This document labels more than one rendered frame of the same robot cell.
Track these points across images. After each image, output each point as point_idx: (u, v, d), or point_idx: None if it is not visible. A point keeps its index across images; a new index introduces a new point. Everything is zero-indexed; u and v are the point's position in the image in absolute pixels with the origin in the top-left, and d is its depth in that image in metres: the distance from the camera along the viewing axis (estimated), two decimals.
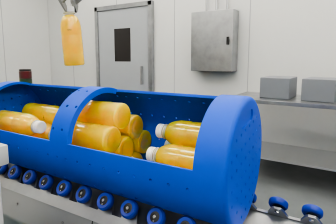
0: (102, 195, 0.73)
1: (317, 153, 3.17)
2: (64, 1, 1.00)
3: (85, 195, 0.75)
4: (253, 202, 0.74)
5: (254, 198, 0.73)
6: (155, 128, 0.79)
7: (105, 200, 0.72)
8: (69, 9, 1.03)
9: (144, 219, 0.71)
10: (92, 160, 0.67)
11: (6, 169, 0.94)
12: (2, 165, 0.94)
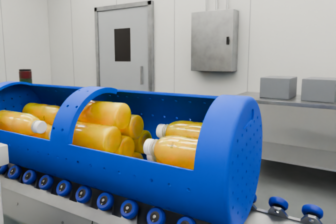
0: (103, 195, 0.73)
1: (317, 153, 3.17)
2: None
3: (85, 195, 0.75)
4: (253, 202, 0.74)
5: (254, 199, 0.73)
6: (156, 128, 0.79)
7: (105, 201, 0.72)
8: (148, 142, 0.68)
9: (144, 219, 0.71)
10: (93, 160, 0.67)
11: (5, 169, 0.94)
12: (2, 166, 0.94)
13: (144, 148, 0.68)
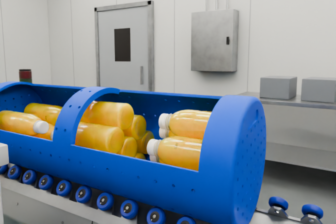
0: (104, 195, 0.73)
1: (317, 153, 3.17)
2: None
3: (83, 197, 0.75)
4: None
5: None
6: (159, 129, 0.78)
7: (104, 201, 0.72)
8: (152, 142, 0.68)
9: (144, 219, 0.71)
10: (96, 161, 0.67)
11: (3, 172, 0.94)
12: (1, 167, 0.94)
13: (148, 148, 0.67)
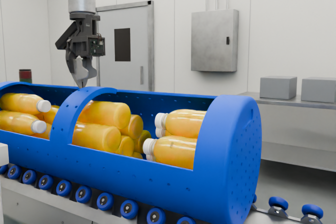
0: (102, 195, 0.73)
1: (317, 153, 3.17)
2: (79, 79, 0.84)
3: (85, 195, 0.75)
4: (253, 202, 0.74)
5: (254, 198, 0.73)
6: (155, 128, 0.79)
7: (105, 200, 0.72)
8: (148, 141, 0.68)
9: (144, 219, 0.71)
10: (92, 160, 0.67)
11: (5, 169, 0.94)
12: (2, 165, 0.94)
13: (144, 148, 0.68)
